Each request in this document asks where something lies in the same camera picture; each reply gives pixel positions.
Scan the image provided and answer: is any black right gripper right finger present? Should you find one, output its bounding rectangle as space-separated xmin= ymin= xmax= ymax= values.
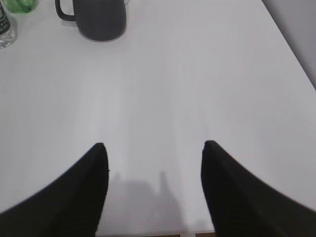
xmin=200 ymin=141 xmax=316 ymax=237

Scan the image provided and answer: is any clear water bottle green label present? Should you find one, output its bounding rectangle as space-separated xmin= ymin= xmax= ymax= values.
xmin=0 ymin=2 xmax=17 ymax=49

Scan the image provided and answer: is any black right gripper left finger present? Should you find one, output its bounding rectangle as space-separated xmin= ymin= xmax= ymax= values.
xmin=0 ymin=143 xmax=109 ymax=237

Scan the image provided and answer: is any dark grey ceramic mug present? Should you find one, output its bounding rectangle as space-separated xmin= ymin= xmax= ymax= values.
xmin=54 ymin=0 xmax=127 ymax=42

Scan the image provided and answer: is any green soda bottle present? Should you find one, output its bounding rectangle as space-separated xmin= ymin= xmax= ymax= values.
xmin=5 ymin=0 xmax=38 ymax=14

